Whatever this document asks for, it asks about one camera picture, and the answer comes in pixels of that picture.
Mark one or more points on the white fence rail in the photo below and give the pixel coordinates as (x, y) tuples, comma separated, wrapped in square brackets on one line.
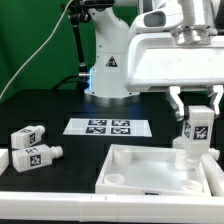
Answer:
[(214, 175), (111, 208)]

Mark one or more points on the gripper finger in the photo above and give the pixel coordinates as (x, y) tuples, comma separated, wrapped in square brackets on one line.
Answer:
[(175, 101), (215, 94)]

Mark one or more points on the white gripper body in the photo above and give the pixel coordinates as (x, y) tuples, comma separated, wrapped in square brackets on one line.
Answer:
[(155, 62)]

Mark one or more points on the white front fence rail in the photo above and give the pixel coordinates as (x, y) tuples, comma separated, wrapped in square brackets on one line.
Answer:
[(111, 208)]

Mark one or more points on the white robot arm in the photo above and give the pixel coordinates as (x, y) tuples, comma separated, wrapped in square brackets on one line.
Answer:
[(189, 21)]

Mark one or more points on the white left fence block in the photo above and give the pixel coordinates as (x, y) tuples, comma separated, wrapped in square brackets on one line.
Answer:
[(4, 160)]

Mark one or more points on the white marker base plate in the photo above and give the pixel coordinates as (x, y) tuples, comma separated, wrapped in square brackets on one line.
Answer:
[(108, 127)]

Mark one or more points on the white right fence rail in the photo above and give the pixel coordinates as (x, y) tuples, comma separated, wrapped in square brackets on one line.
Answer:
[(214, 175)]

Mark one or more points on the white square tabletop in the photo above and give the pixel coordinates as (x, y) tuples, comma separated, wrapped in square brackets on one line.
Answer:
[(138, 170)]

